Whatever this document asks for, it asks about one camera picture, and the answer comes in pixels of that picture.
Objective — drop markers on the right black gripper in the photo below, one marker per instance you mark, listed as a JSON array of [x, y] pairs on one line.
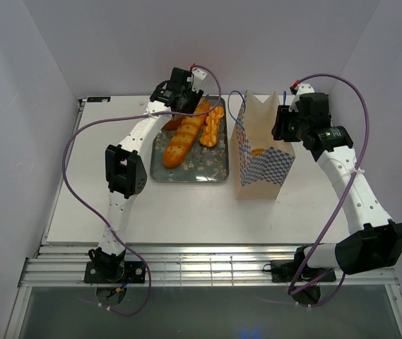
[[279, 131]]

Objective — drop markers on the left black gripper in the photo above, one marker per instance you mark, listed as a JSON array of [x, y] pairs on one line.
[[195, 99]]

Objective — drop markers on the long baguette bread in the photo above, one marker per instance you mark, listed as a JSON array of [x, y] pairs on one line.
[[182, 141]]

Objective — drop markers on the ring donut bread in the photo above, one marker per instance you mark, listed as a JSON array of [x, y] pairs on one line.
[[257, 151]]

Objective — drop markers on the blue checkered paper bag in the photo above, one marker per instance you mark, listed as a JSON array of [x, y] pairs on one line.
[[261, 177]]

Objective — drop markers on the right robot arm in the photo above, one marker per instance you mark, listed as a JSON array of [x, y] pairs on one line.
[[375, 239]]

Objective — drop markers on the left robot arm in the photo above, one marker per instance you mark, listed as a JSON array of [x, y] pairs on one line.
[[125, 171]]

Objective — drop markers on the sugared round cake bread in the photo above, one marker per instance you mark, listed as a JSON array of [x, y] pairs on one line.
[[173, 124]]

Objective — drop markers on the twisted orange pastry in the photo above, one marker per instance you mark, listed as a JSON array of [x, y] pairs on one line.
[[209, 137]]

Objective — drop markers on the metal baking tray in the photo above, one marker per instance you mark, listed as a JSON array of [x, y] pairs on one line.
[[201, 164]]

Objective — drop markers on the left logo sticker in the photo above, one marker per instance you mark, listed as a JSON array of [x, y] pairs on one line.
[[98, 99]]

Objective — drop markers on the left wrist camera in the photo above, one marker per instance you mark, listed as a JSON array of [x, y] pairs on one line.
[[198, 77]]

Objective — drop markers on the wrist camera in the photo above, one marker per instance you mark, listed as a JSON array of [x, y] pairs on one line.
[[299, 88], [198, 77]]

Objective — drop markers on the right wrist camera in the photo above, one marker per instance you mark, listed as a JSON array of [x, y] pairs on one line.
[[299, 88]]

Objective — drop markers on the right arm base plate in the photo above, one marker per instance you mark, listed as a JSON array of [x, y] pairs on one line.
[[284, 271]]

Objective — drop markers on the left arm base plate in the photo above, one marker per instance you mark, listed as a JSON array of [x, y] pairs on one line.
[[125, 272]]

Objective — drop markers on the aluminium frame rail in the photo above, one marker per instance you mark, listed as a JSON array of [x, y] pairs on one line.
[[170, 266]]

